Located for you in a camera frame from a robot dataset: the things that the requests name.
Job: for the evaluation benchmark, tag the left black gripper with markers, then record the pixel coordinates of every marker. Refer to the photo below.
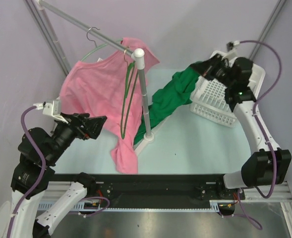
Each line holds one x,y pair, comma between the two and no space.
91,127

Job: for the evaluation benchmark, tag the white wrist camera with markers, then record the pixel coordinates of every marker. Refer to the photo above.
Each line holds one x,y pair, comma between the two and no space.
52,108
231,48

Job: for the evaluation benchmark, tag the green t shirt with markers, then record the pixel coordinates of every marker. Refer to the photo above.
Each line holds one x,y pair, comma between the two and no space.
165,101

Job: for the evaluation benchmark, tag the pink t shirt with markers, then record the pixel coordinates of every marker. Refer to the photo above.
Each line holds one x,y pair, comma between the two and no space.
98,89

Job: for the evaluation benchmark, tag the light green wire hanger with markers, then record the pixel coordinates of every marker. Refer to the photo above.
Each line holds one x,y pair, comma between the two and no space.
97,47

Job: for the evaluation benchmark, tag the grey clothes rack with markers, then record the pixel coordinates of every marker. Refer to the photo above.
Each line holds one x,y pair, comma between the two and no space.
136,55

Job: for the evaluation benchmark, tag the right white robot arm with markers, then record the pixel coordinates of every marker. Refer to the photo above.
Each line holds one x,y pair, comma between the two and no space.
268,163

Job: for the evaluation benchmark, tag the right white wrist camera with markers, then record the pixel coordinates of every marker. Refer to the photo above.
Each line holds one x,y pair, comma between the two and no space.
231,48

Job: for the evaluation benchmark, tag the green hanger with gold hook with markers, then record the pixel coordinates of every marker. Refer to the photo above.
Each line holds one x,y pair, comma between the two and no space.
129,88

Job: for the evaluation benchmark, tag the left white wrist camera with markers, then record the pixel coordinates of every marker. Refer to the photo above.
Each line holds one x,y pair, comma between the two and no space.
52,108

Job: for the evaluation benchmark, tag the white plastic basket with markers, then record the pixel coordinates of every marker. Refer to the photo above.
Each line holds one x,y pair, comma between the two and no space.
208,97

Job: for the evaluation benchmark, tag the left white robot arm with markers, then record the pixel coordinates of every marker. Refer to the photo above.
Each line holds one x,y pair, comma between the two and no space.
39,152

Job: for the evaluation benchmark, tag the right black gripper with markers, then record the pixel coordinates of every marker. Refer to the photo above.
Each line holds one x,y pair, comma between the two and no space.
205,67

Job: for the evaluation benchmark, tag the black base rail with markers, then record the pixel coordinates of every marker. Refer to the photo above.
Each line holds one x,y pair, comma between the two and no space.
163,191

